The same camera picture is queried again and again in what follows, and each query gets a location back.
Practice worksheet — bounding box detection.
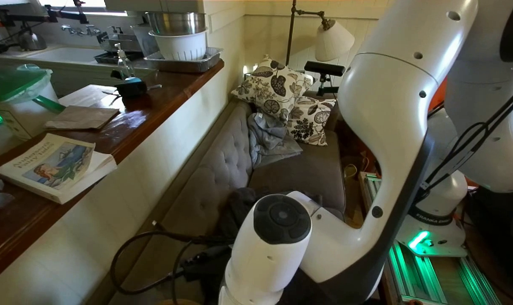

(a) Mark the stainless steel pot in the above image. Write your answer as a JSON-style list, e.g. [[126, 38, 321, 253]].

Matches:
[[144, 10, 209, 38]]

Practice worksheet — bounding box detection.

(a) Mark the black wrist cable bundle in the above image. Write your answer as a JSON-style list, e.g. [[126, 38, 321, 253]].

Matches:
[[109, 224, 236, 299]]

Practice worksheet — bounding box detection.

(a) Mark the clear container green lid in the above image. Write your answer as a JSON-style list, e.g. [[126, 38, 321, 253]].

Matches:
[[0, 63, 67, 166]]

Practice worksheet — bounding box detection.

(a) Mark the large floral pillow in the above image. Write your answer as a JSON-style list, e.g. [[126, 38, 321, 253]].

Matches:
[[231, 56, 314, 122]]

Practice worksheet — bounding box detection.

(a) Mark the black camera on tripod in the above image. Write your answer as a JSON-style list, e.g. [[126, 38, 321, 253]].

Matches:
[[304, 60, 348, 99]]

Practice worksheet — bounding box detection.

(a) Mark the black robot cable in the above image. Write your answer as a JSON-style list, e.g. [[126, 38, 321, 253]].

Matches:
[[422, 83, 513, 193]]

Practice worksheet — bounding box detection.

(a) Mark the open illustrated book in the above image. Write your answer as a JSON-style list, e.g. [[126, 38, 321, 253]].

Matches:
[[0, 132, 121, 207]]

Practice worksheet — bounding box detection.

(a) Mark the brown wooden counter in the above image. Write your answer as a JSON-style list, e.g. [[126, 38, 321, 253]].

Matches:
[[0, 58, 227, 287]]

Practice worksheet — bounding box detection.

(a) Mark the tufted fabric sofa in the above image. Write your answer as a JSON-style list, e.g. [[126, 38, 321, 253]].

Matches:
[[105, 99, 381, 305]]

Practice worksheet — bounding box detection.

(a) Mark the metal baking tray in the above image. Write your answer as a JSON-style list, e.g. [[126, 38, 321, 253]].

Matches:
[[144, 48, 224, 75]]

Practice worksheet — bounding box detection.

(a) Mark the floor lamp white shade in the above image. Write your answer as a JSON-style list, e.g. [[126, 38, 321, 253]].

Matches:
[[285, 0, 358, 66]]

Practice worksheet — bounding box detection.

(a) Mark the grey blue crumpled cloth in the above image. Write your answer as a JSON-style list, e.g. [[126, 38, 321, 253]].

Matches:
[[246, 110, 305, 170]]

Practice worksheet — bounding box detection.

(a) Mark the small floral pillow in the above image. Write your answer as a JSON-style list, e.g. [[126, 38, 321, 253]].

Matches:
[[287, 93, 337, 149]]

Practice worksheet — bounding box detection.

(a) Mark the black cup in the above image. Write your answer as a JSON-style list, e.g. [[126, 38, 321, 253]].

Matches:
[[116, 77, 151, 112]]

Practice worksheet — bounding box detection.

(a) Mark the white ribbed bowl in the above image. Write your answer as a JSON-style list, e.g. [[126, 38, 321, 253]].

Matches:
[[150, 29, 210, 61]]

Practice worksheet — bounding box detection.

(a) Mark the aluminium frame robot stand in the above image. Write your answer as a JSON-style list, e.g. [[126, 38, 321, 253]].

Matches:
[[359, 171, 513, 305]]

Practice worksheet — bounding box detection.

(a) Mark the brown flat notebook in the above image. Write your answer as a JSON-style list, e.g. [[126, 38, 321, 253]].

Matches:
[[45, 105, 122, 132]]

